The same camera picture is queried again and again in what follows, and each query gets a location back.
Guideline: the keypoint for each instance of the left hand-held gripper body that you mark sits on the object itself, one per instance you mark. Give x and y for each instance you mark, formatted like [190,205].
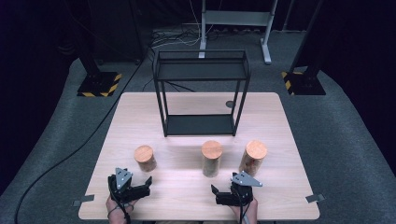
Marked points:
[123,186]

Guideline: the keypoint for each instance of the round grey table grommet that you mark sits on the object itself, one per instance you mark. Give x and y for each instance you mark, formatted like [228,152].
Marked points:
[229,104]

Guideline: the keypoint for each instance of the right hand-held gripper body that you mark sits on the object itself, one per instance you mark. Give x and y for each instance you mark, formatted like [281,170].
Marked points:
[241,191]

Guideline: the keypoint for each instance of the person's right hand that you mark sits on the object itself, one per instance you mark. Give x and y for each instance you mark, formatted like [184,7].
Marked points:
[249,213]

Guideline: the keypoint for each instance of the short glass jar wooden lid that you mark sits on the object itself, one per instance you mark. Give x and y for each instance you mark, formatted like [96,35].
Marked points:
[145,154]

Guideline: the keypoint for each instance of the black stand with striped base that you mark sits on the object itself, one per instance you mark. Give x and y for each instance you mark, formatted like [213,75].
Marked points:
[306,83]
[98,84]

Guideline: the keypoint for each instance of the grey metal stand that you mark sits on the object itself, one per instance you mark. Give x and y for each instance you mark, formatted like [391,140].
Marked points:
[236,18]

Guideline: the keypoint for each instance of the grey tape piece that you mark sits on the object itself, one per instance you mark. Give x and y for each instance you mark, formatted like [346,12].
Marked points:
[315,198]
[83,200]

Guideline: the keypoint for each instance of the black metal shelf rack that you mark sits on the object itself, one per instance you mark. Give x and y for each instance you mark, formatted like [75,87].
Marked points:
[199,125]

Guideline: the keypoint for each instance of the person's left hand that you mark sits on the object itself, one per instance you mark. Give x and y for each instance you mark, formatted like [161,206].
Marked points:
[115,212]

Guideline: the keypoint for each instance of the tall glass jar wooden lid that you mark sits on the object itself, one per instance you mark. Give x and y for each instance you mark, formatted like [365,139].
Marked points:
[211,150]
[256,150]

